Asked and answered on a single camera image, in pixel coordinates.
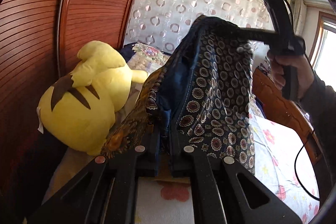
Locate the navy circle-print garment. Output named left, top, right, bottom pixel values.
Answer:
left=155, top=14, right=256, bottom=177

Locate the wooden sideboard cabinet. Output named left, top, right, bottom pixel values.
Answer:
left=252, top=67, right=323, bottom=161

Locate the floral quilt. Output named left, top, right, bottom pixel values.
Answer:
left=129, top=42, right=171, bottom=75

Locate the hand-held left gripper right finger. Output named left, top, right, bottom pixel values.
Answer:
left=170, top=132, right=302, bottom=224

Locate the black cable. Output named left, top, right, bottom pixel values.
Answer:
left=294, top=131, right=321, bottom=201

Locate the golden brown patterned cloth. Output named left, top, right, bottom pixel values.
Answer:
left=100, top=67, right=168, bottom=159

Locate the person's right forearm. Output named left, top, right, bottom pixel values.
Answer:
left=299, top=74, right=336, bottom=161

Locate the wooden louvered wardrobe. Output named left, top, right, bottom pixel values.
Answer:
left=0, top=0, right=153, bottom=214

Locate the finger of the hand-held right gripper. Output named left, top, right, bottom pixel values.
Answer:
left=218, top=22, right=271, bottom=45

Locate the yellow plush toy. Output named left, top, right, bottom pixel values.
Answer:
left=38, top=40, right=149, bottom=156

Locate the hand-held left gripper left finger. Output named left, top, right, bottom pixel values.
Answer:
left=26, top=130, right=161, bottom=224

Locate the white flower-print bedsheet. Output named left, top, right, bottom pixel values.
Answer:
left=42, top=98, right=323, bottom=224

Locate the person's right hand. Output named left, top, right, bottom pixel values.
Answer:
left=268, top=49, right=315, bottom=104

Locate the bundled window curtain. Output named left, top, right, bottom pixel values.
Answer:
left=291, top=0, right=306, bottom=35

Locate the sheer circle-pattern curtain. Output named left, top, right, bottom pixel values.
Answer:
left=126, top=0, right=271, bottom=56

